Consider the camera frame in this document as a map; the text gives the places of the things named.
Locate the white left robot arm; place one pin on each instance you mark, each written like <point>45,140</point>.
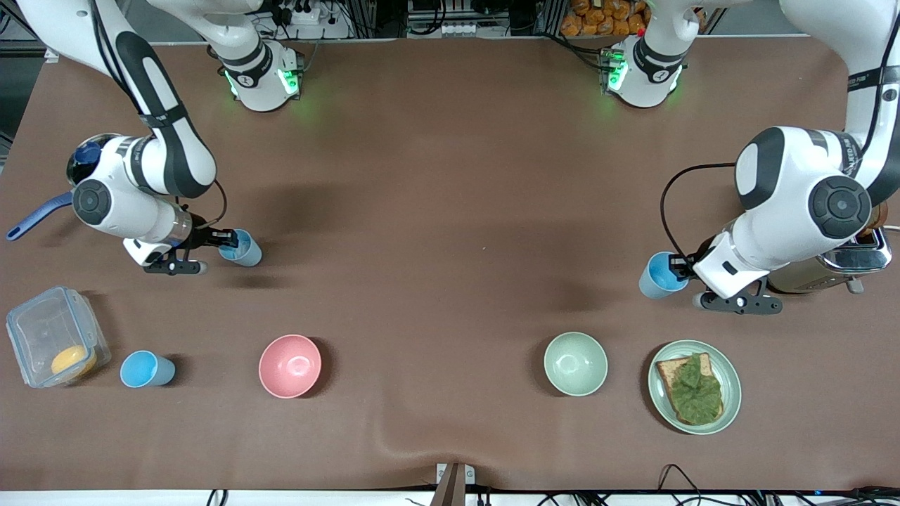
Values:
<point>794,190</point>

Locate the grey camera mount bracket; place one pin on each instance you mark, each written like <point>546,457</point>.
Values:
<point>450,485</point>

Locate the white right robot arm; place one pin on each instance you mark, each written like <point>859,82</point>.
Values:
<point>176,151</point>

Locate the white power strip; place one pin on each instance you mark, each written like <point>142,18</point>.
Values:
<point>302,13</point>

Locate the metal table corner bracket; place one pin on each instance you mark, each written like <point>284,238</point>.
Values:
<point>51,56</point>

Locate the green lettuce leaf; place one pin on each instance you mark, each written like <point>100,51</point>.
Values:
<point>696,393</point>

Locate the light blue plastic cup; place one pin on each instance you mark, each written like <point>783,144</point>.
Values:
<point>246,251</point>
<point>144,370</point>
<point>657,277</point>

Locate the beige chrome toaster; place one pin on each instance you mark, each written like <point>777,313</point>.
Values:
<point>815,277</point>

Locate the pale green bowl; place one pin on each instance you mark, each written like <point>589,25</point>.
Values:
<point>575,364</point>

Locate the pale green plate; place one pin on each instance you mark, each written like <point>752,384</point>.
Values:
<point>731,383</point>

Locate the brown toast slice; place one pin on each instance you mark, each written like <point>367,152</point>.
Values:
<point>668,369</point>

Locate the yellow round food piece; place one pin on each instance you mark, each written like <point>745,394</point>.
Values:
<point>72,360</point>

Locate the clear plastic food container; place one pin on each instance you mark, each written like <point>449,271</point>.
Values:
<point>42,330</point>

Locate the pink bowl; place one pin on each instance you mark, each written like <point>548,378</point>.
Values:
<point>290,366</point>

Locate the bag of orange snacks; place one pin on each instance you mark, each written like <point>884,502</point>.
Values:
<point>605,17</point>

